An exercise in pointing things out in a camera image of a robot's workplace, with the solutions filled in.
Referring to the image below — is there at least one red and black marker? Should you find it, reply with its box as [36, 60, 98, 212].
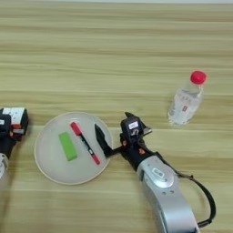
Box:
[69, 121, 101, 166]

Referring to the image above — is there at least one clear red-capped water bottle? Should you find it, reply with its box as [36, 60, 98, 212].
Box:
[167, 70, 208, 127]

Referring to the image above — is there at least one black labelled box right gripper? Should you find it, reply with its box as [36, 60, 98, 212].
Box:
[120, 116, 144, 142]

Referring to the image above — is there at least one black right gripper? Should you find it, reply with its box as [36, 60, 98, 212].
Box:
[94, 111, 158, 171]

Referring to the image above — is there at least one black labelled box left gripper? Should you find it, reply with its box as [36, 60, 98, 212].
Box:
[0, 114, 13, 135]

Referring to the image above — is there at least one round beige plate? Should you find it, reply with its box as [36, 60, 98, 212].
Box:
[34, 111, 114, 186]

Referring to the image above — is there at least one black labelled box gripper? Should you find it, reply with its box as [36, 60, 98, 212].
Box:
[120, 116, 144, 142]
[0, 114, 13, 135]

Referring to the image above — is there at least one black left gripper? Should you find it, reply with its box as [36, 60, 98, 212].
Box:
[0, 108, 30, 158]

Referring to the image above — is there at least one green rectangular block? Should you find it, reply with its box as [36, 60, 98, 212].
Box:
[57, 131, 78, 162]

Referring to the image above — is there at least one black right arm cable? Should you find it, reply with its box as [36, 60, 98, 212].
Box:
[157, 153, 217, 228]

